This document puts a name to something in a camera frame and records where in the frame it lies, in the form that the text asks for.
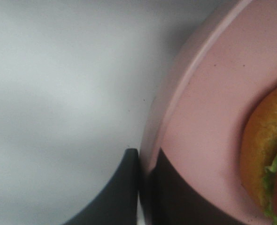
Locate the toy hamburger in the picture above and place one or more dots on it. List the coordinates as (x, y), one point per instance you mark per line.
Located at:
(258, 156)

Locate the pink round plate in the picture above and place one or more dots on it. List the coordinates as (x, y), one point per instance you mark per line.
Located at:
(225, 69)

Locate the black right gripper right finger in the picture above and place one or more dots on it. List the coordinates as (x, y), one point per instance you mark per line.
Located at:
(193, 188)

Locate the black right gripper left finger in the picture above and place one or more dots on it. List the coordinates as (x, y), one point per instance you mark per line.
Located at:
(117, 202)

